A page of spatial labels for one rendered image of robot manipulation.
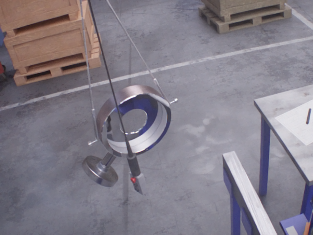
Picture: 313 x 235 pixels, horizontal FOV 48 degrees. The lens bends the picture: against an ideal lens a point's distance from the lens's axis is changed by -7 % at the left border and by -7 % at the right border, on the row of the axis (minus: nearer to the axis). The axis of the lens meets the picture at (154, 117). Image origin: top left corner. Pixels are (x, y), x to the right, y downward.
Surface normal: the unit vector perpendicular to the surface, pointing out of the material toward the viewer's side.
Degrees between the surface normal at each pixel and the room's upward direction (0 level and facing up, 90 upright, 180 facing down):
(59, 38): 90
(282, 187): 0
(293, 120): 0
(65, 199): 0
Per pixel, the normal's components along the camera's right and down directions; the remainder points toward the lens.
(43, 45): 0.11, 0.59
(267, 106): -0.17, -0.78
